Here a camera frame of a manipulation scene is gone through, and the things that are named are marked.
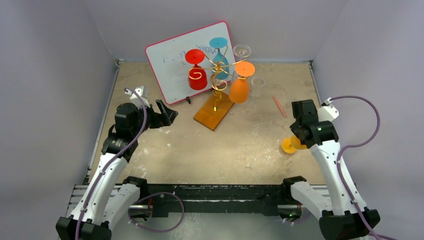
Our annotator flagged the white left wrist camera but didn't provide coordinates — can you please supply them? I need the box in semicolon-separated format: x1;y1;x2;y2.
124;86;150;108

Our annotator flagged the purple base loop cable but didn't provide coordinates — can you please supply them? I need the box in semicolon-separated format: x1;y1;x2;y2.
127;192;185;234

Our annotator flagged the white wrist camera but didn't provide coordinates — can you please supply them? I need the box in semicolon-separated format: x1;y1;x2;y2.
124;86;150;108
317;97;340;122

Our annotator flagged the pink framed whiteboard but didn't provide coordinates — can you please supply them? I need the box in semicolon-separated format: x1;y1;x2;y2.
145;21;235;105

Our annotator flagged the clear wine glass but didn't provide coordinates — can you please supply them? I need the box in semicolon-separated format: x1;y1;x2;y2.
232;44;252;62

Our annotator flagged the red plastic wine glass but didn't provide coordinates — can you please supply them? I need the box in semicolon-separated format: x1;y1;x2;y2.
185;49;208;91

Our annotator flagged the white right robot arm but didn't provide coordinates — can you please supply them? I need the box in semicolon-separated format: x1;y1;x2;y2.
280;98;381;240

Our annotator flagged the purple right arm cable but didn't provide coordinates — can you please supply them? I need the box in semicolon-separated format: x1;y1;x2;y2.
329;95;398;240

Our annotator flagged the gold wire wine glass rack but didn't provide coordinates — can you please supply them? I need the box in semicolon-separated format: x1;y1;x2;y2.
193;51;243;131

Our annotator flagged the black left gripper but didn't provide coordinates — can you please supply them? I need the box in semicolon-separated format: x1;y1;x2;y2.
131;99;177;137

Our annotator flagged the blue plastic wine glass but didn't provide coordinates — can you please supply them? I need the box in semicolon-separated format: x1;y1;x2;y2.
209;37;229;80

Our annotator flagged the orange plastic wine glass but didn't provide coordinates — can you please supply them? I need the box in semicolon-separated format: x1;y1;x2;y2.
229;61;256;104

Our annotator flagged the yellow plastic wine glass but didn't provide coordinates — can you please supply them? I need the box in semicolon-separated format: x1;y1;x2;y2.
281;135;307;154

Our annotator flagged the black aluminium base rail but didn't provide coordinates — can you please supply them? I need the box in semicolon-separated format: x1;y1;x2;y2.
67;183;332;220

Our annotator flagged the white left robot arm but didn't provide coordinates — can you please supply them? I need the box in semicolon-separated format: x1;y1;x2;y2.
55;99;178;240

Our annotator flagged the pink pencil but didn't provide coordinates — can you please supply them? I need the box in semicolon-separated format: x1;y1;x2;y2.
272;96;287;118

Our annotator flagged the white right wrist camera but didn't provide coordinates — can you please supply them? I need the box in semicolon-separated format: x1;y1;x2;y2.
317;97;340;122

